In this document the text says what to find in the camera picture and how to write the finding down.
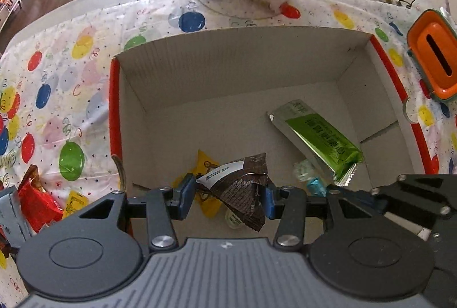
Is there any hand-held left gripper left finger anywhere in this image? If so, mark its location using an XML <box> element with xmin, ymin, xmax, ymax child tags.
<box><xmin>77</xmin><ymin>174</ymin><xmax>197</xmax><ymax>252</ymax></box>

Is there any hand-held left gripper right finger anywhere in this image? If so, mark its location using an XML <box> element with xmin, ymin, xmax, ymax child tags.
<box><xmin>262</xmin><ymin>186</ymin><xmax>385</xmax><ymax>252</ymax></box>

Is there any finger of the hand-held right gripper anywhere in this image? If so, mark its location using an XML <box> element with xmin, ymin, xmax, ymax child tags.
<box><xmin>352</xmin><ymin>174</ymin><xmax>457</xmax><ymax>220</ymax></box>
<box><xmin>426</xmin><ymin>212</ymin><xmax>457</xmax><ymax>294</ymax></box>

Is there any dark brown snack packet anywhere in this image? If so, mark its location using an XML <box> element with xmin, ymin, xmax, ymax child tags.
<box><xmin>196</xmin><ymin>153</ymin><xmax>269</xmax><ymax>232</ymax></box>

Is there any round white candy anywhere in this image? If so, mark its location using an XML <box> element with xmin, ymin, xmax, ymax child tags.
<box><xmin>225</xmin><ymin>210</ymin><xmax>245</xmax><ymax>229</ymax></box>

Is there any yellow snack packet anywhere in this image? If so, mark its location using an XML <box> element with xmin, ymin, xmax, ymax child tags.
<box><xmin>173</xmin><ymin>149</ymin><xmax>223</xmax><ymax>218</ymax></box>

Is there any white green candy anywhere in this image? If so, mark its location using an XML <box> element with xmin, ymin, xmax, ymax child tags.
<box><xmin>293</xmin><ymin>160</ymin><xmax>315</xmax><ymax>182</ymax></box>

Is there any cyan candy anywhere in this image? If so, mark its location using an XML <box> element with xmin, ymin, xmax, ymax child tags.
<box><xmin>307</xmin><ymin>176</ymin><xmax>328</xmax><ymax>197</ymax></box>

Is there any green snack packet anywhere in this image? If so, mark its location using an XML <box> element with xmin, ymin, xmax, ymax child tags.
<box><xmin>267</xmin><ymin>100</ymin><xmax>363</xmax><ymax>188</ymax></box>

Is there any red cardboard box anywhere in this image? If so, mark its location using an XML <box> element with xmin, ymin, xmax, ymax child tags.
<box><xmin>109</xmin><ymin>26</ymin><xmax>441</xmax><ymax>233</ymax></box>

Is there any red snack packet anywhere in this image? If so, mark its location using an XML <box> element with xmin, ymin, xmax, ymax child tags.
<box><xmin>18</xmin><ymin>165</ymin><xmax>65</xmax><ymax>234</ymax></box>

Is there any grey blue snack packet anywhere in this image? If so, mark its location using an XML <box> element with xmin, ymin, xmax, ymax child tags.
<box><xmin>0</xmin><ymin>187</ymin><xmax>30</xmax><ymax>249</ymax></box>

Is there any small yellow printed packet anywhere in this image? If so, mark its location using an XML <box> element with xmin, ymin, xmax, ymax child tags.
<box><xmin>64</xmin><ymin>191</ymin><xmax>90</xmax><ymax>218</ymax></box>

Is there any orange tissue holder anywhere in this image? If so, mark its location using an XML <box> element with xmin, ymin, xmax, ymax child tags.
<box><xmin>406</xmin><ymin>9</ymin><xmax>457</xmax><ymax>102</ymax></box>

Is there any balloon print tablecloth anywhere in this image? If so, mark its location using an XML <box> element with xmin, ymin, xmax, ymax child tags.
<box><xmin>0</xmin><ymin>0</ymin><xmax>457</xmax><ymax>308</ymax></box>

